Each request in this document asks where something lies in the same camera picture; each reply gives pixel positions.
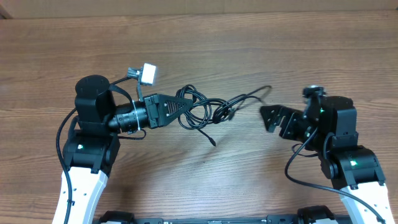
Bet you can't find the black usb cable bundle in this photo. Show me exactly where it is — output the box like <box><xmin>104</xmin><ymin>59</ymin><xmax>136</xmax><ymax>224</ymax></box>
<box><xmin>175</xmin><ymin>83</ymin><xmax>273</xmax><ymax>147</ymax></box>

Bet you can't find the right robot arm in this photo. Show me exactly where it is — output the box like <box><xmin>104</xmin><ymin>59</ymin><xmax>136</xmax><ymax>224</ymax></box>
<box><xmin>260</xmin><ymin>93</ymin><xmax>394</xmax><ymax>223</ymax></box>

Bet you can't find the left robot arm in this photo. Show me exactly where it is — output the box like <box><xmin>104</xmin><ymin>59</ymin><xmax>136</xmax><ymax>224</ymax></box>
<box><xmin>53</xmin><ymin>75</ymin><xmax>193</xmax><ymax>223</ymax></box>

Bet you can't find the right camera cable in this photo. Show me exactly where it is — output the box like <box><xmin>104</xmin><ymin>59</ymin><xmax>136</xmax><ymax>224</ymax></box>
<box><xmin>284</xmin><ymin>127</ymin><xmax>386</xmax><ymax>224</ymax></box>

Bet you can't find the camera cable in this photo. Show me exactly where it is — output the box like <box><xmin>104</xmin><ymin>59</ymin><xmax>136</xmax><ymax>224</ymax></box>
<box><xmin>284</xmin><ymin>127</ymin><xmax>386</xmax><ymax>224</ymax></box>
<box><xmin>55</xmin><ymin>67</ymin><xmax>141</xmax><ymax>224</ymax></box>

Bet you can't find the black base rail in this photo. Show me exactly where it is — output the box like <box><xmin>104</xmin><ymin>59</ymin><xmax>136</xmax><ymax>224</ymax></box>
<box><xmin>96</xmin><ymin>205</ymin><xmax>352</xmax><ymax>224</ymax></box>

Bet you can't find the left camera cable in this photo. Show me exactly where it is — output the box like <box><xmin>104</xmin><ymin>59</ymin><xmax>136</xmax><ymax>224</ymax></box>
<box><xmin>55</xmin><ymin>67</ymin><xmax>141</xmax><ymax>224</ymax></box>

